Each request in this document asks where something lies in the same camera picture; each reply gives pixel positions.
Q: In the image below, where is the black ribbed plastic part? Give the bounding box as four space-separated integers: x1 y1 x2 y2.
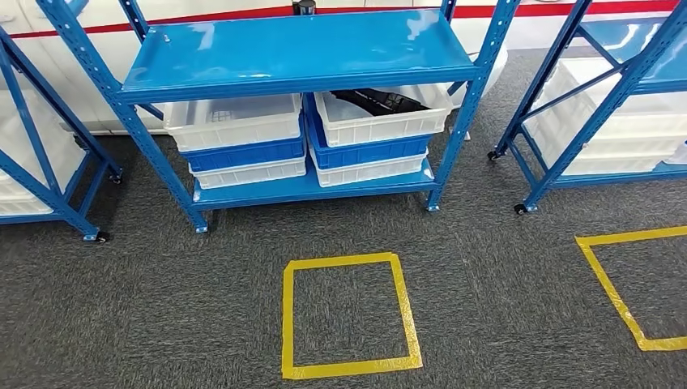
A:
330 88 430 118

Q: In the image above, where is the blue metal shelf rack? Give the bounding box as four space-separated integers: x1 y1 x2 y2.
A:
35 0 522 234
487 0 687 217
0 24 123 244

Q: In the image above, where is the blue plastic bin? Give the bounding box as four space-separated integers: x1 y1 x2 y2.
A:
303 93 433 171
182 115 307 173

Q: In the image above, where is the yellow floor tape square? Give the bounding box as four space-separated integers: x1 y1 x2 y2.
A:
574 225 687 353

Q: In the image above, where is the white plastic crate stack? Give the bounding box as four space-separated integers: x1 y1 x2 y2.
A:
523 56 687 177

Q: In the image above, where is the white car with red stripe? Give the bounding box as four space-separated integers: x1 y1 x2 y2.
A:
0 0 687 135

